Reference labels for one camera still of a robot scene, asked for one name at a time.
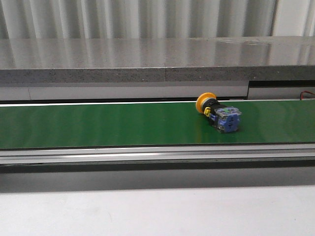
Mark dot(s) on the yellow emergency push button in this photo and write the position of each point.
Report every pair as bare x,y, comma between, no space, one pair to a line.
223,118

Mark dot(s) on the grey stone counter ledge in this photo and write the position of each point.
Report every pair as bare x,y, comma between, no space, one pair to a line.
43,61

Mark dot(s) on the green conveyor belt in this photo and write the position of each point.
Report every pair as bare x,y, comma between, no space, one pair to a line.
140,124

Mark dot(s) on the white pleated curtain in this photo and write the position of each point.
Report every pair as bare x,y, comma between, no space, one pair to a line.
155,18

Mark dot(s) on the silver conveyor frame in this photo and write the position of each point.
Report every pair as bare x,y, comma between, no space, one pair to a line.
191,155

